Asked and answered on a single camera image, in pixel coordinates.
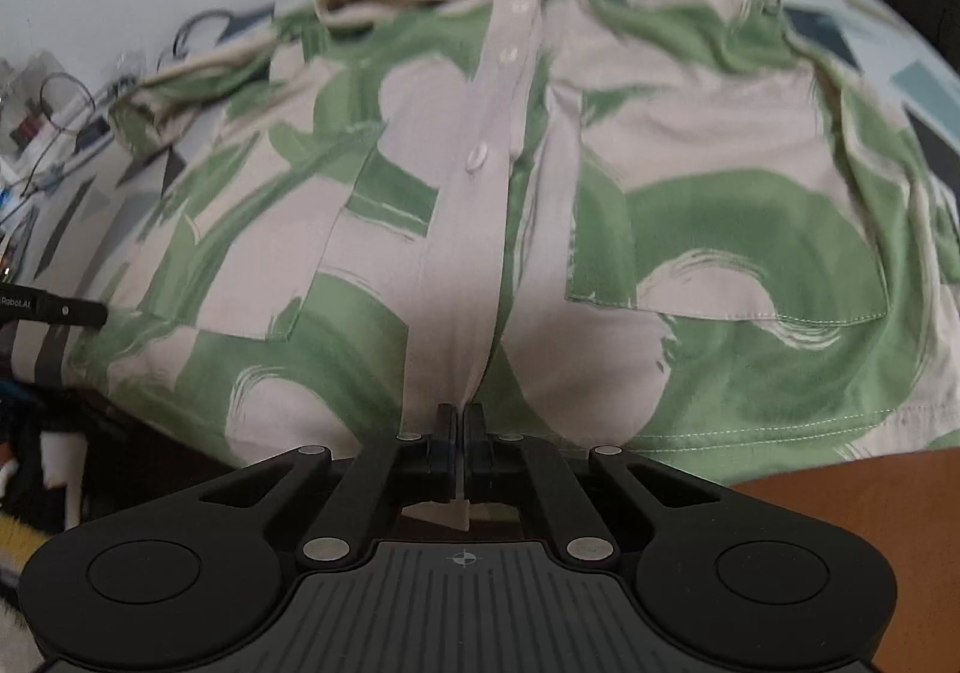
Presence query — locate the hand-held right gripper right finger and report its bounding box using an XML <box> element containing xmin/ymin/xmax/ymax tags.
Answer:
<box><xmin>465</xmin><ymin>403</ymin><xmax>726</xmax><ymax>571</ymax></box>

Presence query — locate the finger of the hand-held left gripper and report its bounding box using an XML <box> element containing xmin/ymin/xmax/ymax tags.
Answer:
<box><xmin>34</xmin><ymin>294</ymin><xmax>108</xmax><ymax>329</ymax></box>

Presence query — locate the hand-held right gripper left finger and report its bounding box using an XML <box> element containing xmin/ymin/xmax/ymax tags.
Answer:
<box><xmin>196</xmin><ymin>403</ymin><xmax>460</xmax><ymax>571</ymax></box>

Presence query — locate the green and beige patterned shirt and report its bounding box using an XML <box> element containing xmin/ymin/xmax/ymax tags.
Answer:
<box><xmin>67</xmin><ymin>0</ymin><xmax>960</xmax><ymax>483</ymax></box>

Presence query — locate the thin black cable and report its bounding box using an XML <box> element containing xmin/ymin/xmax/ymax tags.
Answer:
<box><xmin>19</xmin><ymin>71</ymin><xmax>102</xmax><ymax>198</ymax></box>

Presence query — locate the black cable loop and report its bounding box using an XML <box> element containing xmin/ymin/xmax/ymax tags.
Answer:
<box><xmin>160</xmin><ymin>9</ymin><xmax>252</xmax><ymax>58</ymax></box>

